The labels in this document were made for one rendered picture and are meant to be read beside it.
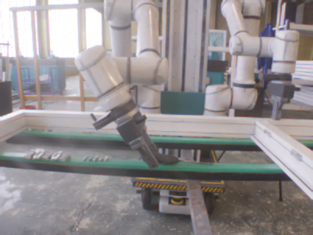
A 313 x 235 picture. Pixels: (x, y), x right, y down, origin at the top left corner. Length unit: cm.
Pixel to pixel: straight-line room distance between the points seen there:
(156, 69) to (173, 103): 100
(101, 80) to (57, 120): 48
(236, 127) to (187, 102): 78
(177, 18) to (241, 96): 74
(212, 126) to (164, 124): 20
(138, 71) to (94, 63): 16
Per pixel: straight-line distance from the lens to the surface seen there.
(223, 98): 151
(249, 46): 101
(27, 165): 76
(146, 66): 66
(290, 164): 71
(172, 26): 167
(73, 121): 96
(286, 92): 92
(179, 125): 88
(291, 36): 94
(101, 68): 55
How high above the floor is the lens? 116
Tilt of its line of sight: 15 degrees down
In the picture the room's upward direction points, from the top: 1 degrees clockwise
